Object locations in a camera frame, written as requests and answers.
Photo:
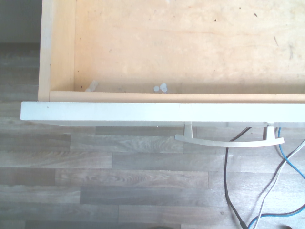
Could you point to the white drawer with wooden interior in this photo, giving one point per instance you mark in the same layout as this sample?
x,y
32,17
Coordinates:
x,y
166,47

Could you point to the small white plastic disc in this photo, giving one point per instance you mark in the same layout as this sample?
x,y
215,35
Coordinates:
x,y
163,85
165,90
156,88

